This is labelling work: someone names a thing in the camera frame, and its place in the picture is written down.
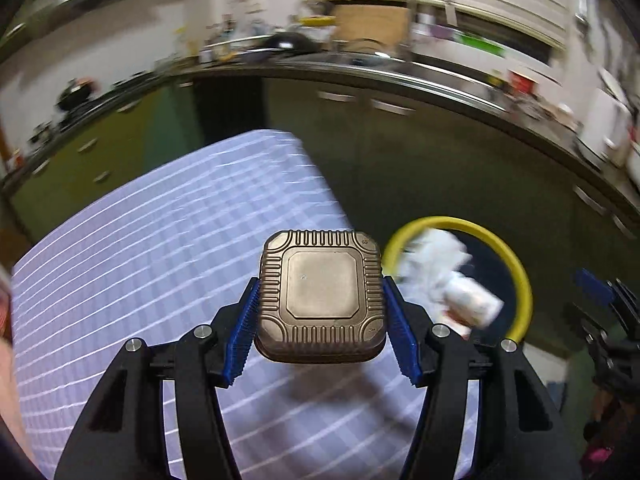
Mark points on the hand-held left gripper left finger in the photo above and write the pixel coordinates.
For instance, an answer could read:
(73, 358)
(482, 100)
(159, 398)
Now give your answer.
(242, 340)

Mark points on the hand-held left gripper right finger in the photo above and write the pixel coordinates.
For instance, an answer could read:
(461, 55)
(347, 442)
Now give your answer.
(402, 340)

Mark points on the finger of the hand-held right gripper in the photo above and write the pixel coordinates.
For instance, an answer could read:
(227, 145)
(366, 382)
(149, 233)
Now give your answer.
(590, 281)
(580, 317)

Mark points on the small white plastic bottle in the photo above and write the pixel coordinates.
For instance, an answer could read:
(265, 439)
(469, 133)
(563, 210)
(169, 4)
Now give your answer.
(470, 300)

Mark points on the dark brown pouch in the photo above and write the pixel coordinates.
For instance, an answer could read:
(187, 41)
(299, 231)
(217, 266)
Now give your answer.
(320, 295)

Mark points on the white tissue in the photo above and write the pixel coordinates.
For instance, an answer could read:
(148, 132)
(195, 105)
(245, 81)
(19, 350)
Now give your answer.
(435, 255)

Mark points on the yellow rimmed black bin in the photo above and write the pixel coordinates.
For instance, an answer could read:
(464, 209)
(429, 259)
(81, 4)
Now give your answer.
(450, 221)

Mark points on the person's right forearm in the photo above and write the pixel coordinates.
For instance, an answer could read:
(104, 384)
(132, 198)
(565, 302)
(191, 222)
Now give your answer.
(612, 435)

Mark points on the blue checked tablecloth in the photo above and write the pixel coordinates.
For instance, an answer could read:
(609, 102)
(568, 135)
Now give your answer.
(150, 260)

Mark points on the white countertop appliance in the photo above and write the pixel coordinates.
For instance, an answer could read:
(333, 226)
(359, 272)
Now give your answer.
(605, 125)

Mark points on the green sink base cabinets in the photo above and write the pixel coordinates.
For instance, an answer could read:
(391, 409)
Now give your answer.
(450, 160)

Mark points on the red cup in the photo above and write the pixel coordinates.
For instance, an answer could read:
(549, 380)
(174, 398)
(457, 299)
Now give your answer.
(520, 82)

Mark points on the black built-in appliance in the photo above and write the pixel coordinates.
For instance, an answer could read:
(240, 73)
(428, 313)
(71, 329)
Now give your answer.
(230, 110)

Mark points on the green drawer base cabinets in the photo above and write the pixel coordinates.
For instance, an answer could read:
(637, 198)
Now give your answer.
(75, 160)

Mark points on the green plastic tray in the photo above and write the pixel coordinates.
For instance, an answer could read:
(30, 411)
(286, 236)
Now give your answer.
(480, 45)

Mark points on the steel sink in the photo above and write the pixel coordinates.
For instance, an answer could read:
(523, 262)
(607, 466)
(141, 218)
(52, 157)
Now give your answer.
(425, 67)

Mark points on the dark stone countertop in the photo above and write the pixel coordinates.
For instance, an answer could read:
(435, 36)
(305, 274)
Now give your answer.
(300, 67)

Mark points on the purple plastic container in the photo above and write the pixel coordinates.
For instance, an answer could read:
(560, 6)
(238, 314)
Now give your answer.
(443, 32)

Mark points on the glass pot lid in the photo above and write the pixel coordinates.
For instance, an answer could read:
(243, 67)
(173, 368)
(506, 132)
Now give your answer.
(370, 47)

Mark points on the black wok with lid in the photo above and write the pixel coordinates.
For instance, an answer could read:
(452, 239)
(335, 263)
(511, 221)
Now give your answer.
(76, 95)

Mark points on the open black wok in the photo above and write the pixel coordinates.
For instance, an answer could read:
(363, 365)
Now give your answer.
(290, 42)

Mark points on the tall steel faucet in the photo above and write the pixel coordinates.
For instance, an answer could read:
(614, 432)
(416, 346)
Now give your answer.
(445, 0)

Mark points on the wooden cutting board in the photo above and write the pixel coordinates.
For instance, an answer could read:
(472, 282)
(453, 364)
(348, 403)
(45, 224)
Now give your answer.
(370, 22)

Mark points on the yellow dish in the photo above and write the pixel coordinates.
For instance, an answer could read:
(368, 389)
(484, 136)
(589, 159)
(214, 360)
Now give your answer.
(317, 20)

